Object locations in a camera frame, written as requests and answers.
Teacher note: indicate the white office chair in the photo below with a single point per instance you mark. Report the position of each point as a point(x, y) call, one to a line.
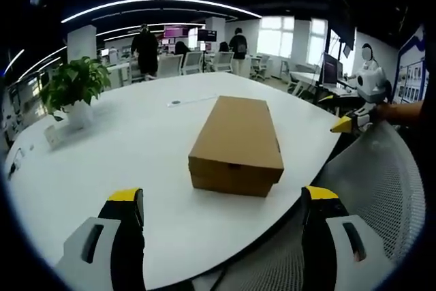
point(224, 62)
point(170, 65)
point(192, 62)

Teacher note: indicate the white table card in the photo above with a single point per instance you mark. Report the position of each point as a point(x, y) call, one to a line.
point(52, 137)

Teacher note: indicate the brown cardboard shoe box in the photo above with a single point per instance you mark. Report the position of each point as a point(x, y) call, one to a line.
point(235, 137)

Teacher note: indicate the dark display screen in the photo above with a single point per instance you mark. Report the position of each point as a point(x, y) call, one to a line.
point(207, 34)

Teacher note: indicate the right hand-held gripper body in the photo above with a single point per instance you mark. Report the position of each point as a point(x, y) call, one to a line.
point(369, 84)

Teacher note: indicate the green potted plant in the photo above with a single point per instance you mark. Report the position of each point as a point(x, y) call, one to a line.
point(73, 83)

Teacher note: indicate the wall poster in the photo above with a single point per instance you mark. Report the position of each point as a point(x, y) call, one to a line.
point(410, 66)

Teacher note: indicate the hanging black screen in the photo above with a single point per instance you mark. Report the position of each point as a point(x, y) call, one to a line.
point(342, 15)

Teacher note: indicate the grey mesh office chair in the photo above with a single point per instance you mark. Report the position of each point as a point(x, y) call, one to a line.
point(374, 182)

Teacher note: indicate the pink display screen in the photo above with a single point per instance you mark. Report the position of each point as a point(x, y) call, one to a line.
point(176, 31)

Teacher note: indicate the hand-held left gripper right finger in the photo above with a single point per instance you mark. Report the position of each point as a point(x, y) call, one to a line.
point(318, 236)

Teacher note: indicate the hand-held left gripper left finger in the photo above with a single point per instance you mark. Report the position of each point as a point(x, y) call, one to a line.
point(126, 236)

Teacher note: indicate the computer monitor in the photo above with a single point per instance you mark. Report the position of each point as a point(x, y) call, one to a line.
point(331, 67)

